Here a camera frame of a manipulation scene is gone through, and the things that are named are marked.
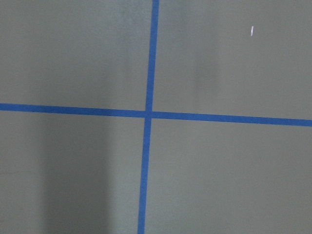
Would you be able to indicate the brown paper table cover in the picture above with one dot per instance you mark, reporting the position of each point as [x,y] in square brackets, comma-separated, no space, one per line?
[155,116]

